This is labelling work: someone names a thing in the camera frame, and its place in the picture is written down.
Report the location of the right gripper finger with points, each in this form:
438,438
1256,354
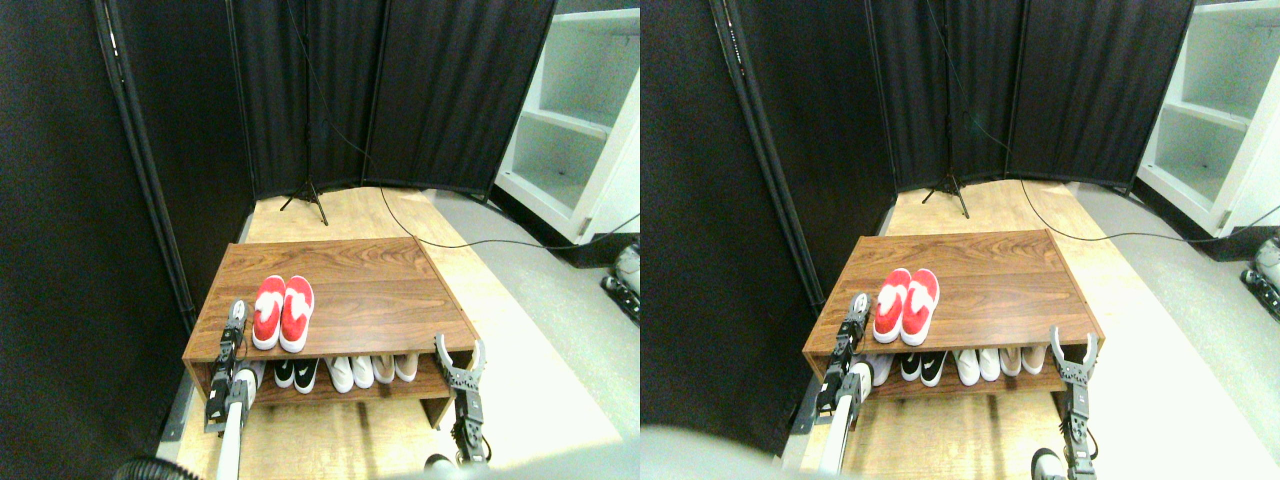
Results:
451,362
480,378
1066,354
1092,372

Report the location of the red shoe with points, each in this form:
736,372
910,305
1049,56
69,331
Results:
890,308
297,318
920,310
268,315

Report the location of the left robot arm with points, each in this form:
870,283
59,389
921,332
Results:
840,430
232,440

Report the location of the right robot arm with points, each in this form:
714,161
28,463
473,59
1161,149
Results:
474,448
1080,448

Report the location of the beige shoe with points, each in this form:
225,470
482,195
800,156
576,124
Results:
406,368
1031,360
384,369
1011,362

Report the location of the white shoe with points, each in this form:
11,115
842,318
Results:
341,376
967,368
362,372
261,373
885,370
989,365

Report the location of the black shoe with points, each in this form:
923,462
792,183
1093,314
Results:
909,366
305,377
932,370
283,373

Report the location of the grey curtain foot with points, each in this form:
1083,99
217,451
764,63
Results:
178,415
800,425

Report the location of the brown shoe rack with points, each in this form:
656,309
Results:
1010,290
380,290

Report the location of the black stand foot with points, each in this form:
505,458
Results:
951,184
311,190

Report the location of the grey machine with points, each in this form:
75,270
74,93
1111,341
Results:
625,268
1268,262

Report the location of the black curtain pole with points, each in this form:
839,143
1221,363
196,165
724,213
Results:
146,160
763,160

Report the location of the white shelf unit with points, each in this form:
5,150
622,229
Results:
1200,140
560,150

